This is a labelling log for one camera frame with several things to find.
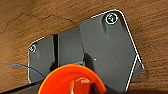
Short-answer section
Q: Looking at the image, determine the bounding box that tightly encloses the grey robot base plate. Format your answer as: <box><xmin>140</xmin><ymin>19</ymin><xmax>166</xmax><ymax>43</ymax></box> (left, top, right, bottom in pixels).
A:
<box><xmin>27</xmin><ymin>8</ymin><xmax>146</xmax><ymax>93</ymax></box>

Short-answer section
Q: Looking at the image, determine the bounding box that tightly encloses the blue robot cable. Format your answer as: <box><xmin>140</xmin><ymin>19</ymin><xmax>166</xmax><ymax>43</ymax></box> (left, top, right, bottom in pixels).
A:
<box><xmin>0</xmin><ymin>62</ymin><xmax>46</xmax><ymax>76</ymax></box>

